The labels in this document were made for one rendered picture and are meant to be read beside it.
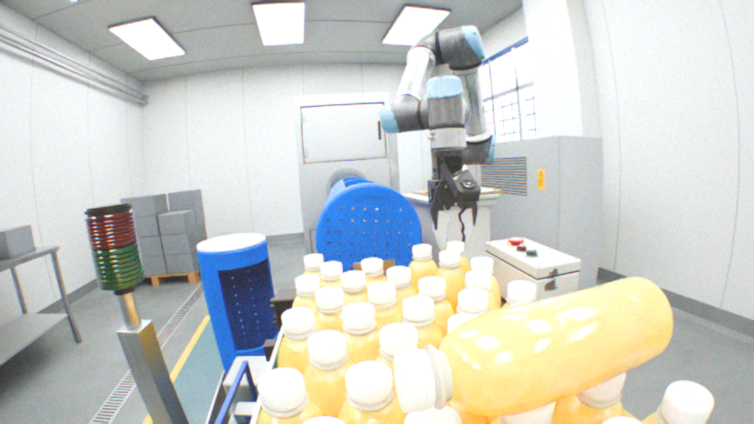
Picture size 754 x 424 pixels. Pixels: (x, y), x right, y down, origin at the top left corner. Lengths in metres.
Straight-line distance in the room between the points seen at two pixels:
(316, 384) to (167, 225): 4.06
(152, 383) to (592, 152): 2.54
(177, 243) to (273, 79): 3.51
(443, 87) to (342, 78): 5.63
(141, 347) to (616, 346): 0.49
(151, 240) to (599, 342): 4.44
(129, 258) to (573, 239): 2.38
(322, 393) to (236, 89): 6.09
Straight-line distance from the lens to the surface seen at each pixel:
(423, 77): 0.91
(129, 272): 0.43
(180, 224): 4.23
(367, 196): 0.79
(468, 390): 0.19
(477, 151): 1.21
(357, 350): 0.37
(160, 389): 0.50
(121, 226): 0.42
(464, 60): 1.06
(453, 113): 0.63
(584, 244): 2.52
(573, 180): 2.34
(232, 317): 1.51
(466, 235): 0.66
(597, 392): 0.28
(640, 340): 0.25
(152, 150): 6.66
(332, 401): 0.33
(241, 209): 6.07
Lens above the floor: 1.27
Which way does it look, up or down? 8 degrees down
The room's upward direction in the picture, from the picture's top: 4 degrees counter-clockwise
